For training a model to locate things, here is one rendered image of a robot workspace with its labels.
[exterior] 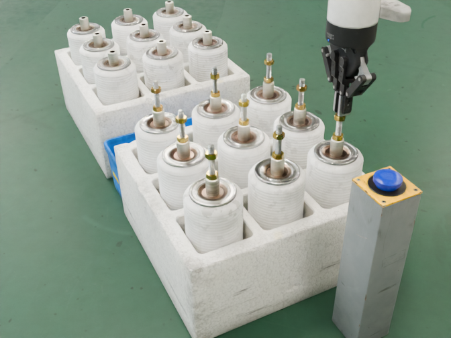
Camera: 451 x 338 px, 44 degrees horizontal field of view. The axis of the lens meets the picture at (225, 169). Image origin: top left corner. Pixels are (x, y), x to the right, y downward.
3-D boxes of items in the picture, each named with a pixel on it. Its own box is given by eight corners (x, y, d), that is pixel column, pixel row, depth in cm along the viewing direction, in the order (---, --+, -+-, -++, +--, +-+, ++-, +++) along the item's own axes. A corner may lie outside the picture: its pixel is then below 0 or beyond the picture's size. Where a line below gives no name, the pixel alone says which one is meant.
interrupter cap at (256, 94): (247, 88, 118) (247, 86, 117) (283, 86, 118) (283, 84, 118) (252, 106, 111) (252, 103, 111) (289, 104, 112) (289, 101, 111)
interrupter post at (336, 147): (341, 150, 99) (342, 134, 97) (343, 157, 97) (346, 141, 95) (327, 151, 98) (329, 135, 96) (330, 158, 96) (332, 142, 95)
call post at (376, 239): (363, 306, 102) (390, 167, 84) (388, 334, 97) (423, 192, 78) (331, 320, 99) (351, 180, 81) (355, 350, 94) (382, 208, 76)
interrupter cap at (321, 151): (352, 141, 101) (352, 138, 100) (362, 165, 95) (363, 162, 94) (309, 143, 100) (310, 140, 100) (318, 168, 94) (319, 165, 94)
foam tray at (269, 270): (276, 165, 138) (279, 100, 127) (379, 269, 109) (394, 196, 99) (123, 213, 124) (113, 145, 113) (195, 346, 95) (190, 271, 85)
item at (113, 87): (135, 117, 144) (127, 51, 133) (149, 135, 137) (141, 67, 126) (98, 127, 140) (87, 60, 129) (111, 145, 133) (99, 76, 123)
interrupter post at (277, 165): (270, 178, 92) (271, 161, 90) (268, 169, 94) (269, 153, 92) (285, 177, 92) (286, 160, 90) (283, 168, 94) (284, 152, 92)
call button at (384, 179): (388, 176, 82) (390, 164, 81) (407, 191, 79) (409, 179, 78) (366, 184, 81) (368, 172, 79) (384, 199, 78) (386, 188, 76)
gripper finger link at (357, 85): (360, 74, 82) (342, 88, 88) (363, 85, 82) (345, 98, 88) (375, 70, 83) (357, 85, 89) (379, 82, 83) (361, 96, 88)
